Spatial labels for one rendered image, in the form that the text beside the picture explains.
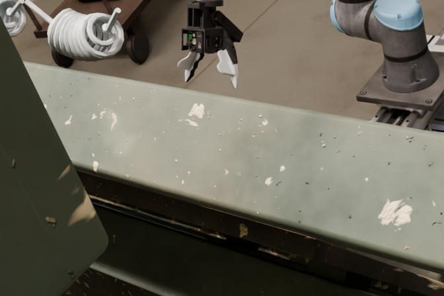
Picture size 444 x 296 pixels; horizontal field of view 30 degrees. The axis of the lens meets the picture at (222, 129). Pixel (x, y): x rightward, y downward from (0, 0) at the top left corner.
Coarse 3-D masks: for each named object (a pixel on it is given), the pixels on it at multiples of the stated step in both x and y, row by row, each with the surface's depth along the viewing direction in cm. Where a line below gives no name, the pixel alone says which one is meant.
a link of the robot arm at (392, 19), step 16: (384, 0) 213; (400, 0) 212; (416, 0) 211; (368, 16) 216; (384, 16) 209; (400, 16) 208; (416, 16) 209; (368, 32) 217; (384, 32) 212; (400, 32) 210; (416, 32) 210; (384, 48) 216; (400, 48) 212; (416, 48) 213
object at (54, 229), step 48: (0, 48) 24; (0, 96) 24; (0, 144) 24; (48, 144) 25; (0, 192) 24; (48, 192) 26; (0, 240) 25; (48, 240) 26; (96, 240) 28; (0, 288) 25; (48, 288) 26
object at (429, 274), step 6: (342, 246) 92; (360, 252) 94; (378, 258) 98; (384, 258) 99; (390, 264) 101; (396, 264) 102; (402, 264) 103; (408, 270) 105; (414, 270) 106; (420, 270) 108; (426, 270) 109; (426, 276) 110; (432, 276) 111; (438, 276) 113
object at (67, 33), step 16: (0, 0) 121; (16, 0) 123; (16, 16) 122; (48, 16) 116; (64, 16) 113; (80, 16) 112; (96, 16) 110; (112, 16) 106; (16, 32) 123; (48, 32) 113; (64, 32) 112; (80, 32) 109; (112, 32) 110; (64, 48) 113; (80, 48) 110; (96, 48) 115; (112, 48) 112
